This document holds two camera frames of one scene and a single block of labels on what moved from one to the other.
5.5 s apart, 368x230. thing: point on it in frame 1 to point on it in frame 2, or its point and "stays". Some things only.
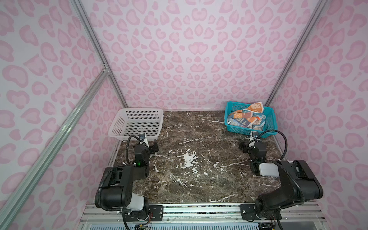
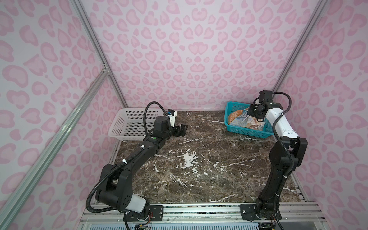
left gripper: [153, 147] to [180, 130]
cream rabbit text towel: [249, 119] stays
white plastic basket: [132, 121] stays
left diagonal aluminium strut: [45, 157] stays
